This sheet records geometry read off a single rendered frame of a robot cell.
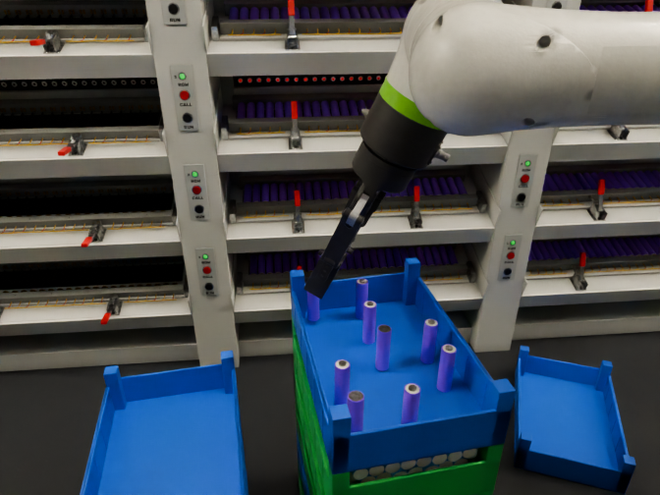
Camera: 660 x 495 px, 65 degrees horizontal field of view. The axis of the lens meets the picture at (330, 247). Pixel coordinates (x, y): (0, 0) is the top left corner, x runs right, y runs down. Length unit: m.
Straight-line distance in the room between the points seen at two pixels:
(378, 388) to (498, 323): 0.74
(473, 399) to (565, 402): 0.67
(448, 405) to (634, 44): 0.43
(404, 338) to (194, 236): 0.56
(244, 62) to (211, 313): 0.57
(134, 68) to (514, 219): 0.85
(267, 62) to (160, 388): 0.61
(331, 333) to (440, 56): 0.46
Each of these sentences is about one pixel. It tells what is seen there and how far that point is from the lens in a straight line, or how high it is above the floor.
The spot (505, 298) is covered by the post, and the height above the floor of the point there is 0.17.
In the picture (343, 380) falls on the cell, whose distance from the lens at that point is 0.63.
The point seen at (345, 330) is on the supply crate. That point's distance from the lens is 0.78.
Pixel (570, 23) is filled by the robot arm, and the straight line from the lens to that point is 0.47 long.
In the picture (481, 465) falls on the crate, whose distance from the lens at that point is 0.67.
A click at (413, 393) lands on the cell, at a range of 0.59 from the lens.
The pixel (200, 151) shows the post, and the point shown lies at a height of 0.56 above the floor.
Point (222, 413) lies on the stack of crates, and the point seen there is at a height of 0.24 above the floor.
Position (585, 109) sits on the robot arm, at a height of 0.77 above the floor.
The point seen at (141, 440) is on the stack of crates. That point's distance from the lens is 0.89.
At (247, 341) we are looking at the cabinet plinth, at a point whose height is 0.05.
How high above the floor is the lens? 0.87
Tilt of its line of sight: 28 degrees down
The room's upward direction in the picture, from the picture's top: straight up
